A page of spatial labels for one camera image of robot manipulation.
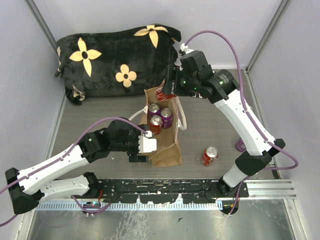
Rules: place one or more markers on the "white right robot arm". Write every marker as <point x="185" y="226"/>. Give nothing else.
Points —
<point x="223" y="91"/>

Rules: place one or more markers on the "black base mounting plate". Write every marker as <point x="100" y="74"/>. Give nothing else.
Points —
<point x="160" y="191"/>

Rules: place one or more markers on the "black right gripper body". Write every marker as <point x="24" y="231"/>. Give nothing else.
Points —
<point x="183" y="85"/>

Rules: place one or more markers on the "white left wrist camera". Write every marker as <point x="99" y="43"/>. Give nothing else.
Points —
<point x="147" y="143"/>

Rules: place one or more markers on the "brown burlap canvas bag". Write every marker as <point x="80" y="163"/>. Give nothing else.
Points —
<point x="168" y="151"/>

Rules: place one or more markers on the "purple Fanta can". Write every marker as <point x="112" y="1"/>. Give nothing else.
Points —
<point x="167" y="118"/>
<point x="240" y="146"/>
<point x="154" y="109"/>

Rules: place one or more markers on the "red Coke can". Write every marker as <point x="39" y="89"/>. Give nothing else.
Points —
<point x="210" y="154"/>
<point x="163" y="97"/>
<point x="155" y="124"/>

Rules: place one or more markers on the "black floral plush blanket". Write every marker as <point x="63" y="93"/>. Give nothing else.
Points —
<point x="111" y="64"/>

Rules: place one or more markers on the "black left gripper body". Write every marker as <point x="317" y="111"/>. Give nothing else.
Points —
<point x="131" y="145"/>

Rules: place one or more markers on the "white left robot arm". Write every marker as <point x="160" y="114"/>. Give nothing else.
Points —
<point x="34" y="185"/>

